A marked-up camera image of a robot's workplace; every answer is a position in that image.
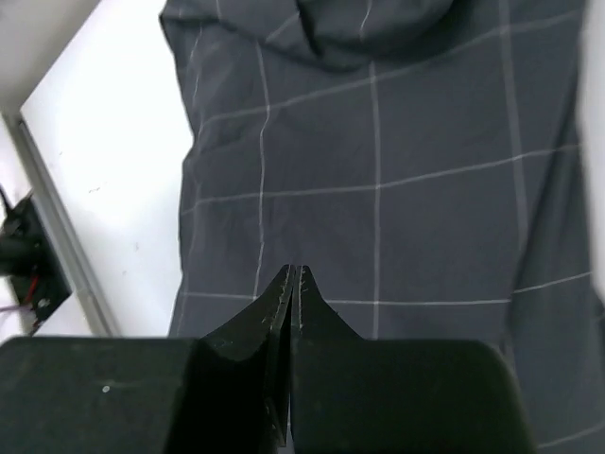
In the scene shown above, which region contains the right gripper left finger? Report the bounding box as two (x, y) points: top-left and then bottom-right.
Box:
(1, 266), (295, 453)

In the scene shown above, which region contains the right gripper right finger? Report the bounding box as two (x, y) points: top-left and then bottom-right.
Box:
(290, 267), (537, 453)

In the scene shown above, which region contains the dark grey plaid pillowcase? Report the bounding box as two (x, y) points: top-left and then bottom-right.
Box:
(160, 1), (604, 453)

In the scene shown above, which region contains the aluminium rail front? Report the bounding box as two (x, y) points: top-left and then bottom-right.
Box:
(2, 113), (122, 338)

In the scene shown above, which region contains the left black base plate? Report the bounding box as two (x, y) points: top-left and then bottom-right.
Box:
(1, 193), (72, 336)

